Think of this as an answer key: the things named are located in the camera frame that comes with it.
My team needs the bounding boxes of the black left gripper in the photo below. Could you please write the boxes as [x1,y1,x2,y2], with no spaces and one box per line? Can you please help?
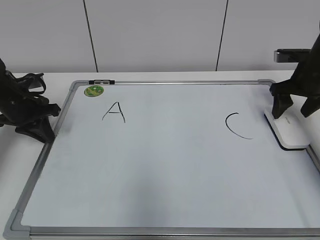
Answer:
[0,61,61,143]

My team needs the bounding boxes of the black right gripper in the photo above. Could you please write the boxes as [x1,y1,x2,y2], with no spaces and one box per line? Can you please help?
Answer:
[269,22,320,120]

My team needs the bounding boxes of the white board eraser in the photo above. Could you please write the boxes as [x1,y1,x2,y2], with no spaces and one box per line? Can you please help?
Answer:
[264,107,311,151]

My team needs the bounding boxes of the green round magnet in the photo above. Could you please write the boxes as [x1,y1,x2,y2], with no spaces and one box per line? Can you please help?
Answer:
[84,85,104,98]

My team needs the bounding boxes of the black whiteboard hanger clip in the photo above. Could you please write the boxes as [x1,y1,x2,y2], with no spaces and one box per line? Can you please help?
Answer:
[88,79,116,85]

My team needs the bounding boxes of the white magnetic whiteboard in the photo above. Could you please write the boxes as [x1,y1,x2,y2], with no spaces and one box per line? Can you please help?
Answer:
[3,79,320,240]

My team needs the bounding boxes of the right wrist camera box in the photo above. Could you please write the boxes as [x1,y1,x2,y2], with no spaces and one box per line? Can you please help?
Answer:
[273,48,311,63]

